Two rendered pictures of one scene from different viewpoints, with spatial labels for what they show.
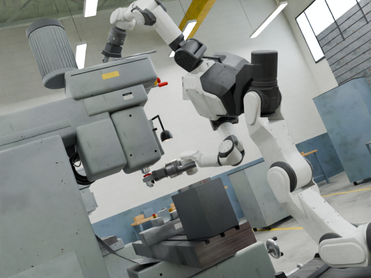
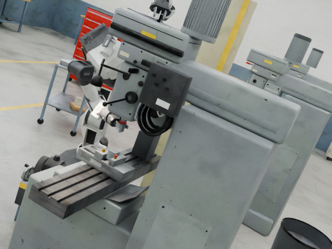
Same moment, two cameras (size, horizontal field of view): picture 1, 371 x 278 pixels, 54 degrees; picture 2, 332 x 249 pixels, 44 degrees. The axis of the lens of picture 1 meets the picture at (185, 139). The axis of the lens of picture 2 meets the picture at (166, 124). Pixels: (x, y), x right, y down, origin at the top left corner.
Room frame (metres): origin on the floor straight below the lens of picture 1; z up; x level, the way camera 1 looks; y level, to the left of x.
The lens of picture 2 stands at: (3.62, 1.99, 1.99)
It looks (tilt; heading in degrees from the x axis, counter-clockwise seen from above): 15 degrees down; 220
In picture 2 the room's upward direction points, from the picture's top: 21 degrees clockwise
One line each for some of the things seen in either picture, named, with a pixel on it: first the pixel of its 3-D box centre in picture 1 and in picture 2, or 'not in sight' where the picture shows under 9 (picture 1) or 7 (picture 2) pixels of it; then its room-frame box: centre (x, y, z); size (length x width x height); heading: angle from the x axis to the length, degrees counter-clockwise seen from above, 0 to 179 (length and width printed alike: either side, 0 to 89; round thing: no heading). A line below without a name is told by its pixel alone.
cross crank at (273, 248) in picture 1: (268, 251); (32, 176); (2.15, -0.20, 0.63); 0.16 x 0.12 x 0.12; 112
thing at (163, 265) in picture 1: (179, 261); (99, 189); (1.96, 0.26, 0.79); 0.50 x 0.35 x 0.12; 112
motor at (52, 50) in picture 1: (53, 54); (208, 9); (1.87, 0.49, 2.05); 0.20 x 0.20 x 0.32
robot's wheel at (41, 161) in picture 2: not in sight; (41, 168); (1.88, -0.52, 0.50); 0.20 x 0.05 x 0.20; 36
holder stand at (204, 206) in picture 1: (202, 207); (147, 141); (1.45, 0.04, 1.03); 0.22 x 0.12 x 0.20; 30
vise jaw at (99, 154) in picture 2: (174, 214); (104, 153); (1.96, 0.20, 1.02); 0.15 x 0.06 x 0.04; 20
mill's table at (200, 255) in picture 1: (176, 242); (108, 173); (1.90, 0.23, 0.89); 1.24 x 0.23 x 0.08; 22
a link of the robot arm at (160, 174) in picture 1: (164, 172); (112, 118); (1.97, 0.17, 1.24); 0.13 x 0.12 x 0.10; 0
